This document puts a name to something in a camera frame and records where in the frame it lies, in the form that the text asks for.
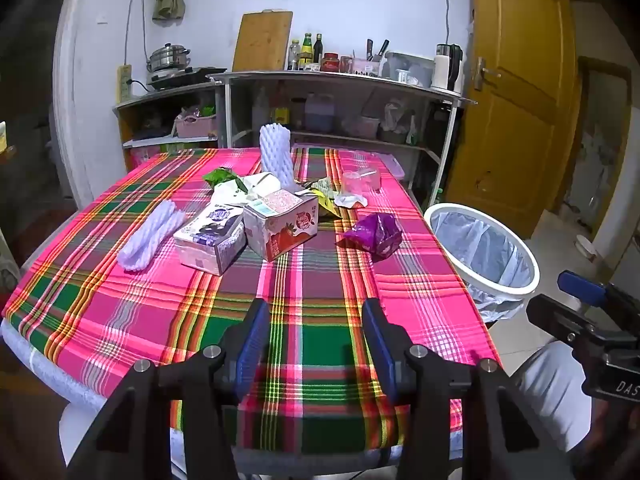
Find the white bowl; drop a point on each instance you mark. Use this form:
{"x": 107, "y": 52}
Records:
{"x": 585, "y": 247}

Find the wooden cutting board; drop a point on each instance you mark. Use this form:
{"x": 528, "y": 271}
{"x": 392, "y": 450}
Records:
{"x": 260, "y": 42}

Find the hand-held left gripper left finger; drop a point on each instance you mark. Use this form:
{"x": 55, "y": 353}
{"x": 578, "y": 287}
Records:
{"x": 252, "y": 345}

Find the green snack bag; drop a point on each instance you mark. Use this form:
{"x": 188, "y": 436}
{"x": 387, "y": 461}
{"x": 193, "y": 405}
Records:
{"x": 220, "y": 176}

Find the clear plastic container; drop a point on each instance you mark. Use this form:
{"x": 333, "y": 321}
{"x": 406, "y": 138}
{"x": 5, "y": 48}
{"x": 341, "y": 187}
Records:
{"x": 360, "y": 182}

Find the pink plastic basket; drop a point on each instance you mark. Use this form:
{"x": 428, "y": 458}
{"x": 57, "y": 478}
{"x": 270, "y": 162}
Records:
{"x": 195, "y": 127}

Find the purple snack wrapper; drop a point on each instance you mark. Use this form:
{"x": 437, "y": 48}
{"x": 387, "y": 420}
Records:
{"x": 372, "y": 232}

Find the yellow wooden door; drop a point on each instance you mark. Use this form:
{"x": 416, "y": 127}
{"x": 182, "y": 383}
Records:
{"x": 515, "y": 110}

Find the oil bottle yellow label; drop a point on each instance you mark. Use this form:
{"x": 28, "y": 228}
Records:
{"x": 280, "y": 110}

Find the yellow power strip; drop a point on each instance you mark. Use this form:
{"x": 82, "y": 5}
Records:
{"x": 123, "y": 82}

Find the strawberry milk carton box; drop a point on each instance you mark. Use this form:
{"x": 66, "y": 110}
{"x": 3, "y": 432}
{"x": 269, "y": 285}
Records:
{"x": 280, "y": 230}

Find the dark sauce bottle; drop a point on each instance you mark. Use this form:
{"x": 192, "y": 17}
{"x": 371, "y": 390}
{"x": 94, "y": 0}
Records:
{"x": 318, "y": 52}

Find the red jar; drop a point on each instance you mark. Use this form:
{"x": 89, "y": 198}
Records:
{"x": 331, "y": 62}

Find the pink-lid plastic storage bin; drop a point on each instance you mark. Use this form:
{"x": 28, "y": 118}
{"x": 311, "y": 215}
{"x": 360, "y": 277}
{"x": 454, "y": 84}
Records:
{"x": 394, "y": 165}

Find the pink knife block with knives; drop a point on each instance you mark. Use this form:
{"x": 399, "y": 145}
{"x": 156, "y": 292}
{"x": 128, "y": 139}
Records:
{"x": 367, "y": 67}

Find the black induction cooker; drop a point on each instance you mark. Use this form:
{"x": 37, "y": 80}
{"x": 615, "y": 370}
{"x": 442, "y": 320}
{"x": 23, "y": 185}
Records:
{"x": 185, "y": 77}

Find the small glass jar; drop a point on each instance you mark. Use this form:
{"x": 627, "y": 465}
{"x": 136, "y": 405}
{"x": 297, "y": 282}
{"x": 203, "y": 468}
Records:
{"x": 346, "y": 64}

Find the light grey cloth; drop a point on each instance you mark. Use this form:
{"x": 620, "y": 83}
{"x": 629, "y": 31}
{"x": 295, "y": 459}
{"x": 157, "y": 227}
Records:
{"x": 550, "y": 395}

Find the steel steamer pot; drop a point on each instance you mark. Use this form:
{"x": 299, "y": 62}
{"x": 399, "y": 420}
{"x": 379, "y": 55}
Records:
{"x": 167, "y": 57}

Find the green bottle yellow label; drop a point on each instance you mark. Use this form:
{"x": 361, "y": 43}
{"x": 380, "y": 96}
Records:
{"x": 306, "y": 52}

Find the white plastic bottle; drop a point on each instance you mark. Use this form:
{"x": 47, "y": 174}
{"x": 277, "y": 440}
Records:
{"x": 261, "y": 110}

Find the pink green plaid tablecloth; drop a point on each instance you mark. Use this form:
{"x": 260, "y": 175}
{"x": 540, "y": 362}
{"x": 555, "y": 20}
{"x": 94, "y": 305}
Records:
{"x": 310, "y": 280}

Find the metal shelf rack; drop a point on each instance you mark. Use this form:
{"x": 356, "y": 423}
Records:
{"x": 325, "y": 77}

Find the yellow wrapper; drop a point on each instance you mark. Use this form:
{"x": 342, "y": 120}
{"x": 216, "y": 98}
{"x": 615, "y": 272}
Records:
{"x": 327, "y": 205}

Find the wooden shelf cabinet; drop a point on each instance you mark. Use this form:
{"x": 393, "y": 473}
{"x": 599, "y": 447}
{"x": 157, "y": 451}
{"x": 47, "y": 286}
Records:
{"x": 165, "y": 94}

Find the pink plastic tub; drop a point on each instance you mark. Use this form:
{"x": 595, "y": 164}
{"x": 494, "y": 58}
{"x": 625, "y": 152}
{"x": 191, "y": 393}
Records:
{"x": 362, "y": 127}

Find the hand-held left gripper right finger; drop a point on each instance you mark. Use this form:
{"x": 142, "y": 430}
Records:
{"x": 382, "y": 350}

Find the purple milk carton box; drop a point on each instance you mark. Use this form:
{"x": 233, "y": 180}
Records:
{"x": 210, "y": 240}

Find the white tissue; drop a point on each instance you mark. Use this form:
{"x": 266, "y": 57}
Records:
{"x": 350, "y": 201}

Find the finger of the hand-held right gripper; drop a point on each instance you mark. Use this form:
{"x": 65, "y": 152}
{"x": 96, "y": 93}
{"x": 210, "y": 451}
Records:
{"x": 580, "y": 285}
{"x": 555, "y": 315}

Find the clear plastic storage box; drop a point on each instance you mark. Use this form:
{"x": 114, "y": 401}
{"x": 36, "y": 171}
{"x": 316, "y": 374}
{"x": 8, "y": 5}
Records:
{"x": 417, "y": 67}

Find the clear glass bottle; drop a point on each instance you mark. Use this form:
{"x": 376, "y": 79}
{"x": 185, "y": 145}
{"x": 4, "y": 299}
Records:
{"x": 293, "y": 57}

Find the white round waste bin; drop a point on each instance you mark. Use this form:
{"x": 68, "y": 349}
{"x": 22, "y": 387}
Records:
{"x": 500, "y": 291}

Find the black electric kettle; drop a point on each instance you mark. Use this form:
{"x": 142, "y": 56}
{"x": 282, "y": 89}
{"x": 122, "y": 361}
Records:
{"x": 454, "y": 67}

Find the white foam net sleeve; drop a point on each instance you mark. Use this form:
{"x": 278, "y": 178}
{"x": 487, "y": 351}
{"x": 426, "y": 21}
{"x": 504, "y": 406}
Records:
{"x": 275, "y": 155}
{"x": 150, "y": 235}

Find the crumpled plastic bags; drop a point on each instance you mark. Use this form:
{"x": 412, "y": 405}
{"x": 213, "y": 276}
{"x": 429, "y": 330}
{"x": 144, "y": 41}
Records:
{"x": 397, "y": 120}

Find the white paper bag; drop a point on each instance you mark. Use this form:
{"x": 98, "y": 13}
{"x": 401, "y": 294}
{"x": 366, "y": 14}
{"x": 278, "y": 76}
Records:
{"x": 250, "y": 185}

